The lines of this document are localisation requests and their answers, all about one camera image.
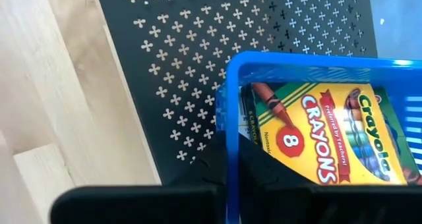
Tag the black perforated metal shelf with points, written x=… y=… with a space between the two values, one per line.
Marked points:
x=198 y=36

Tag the blue plastic basket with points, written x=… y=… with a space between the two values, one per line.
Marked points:
x=233 y=85

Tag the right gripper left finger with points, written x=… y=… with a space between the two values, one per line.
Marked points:
x=132 y=204

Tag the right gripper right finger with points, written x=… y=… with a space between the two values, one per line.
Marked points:
x=280 y=197

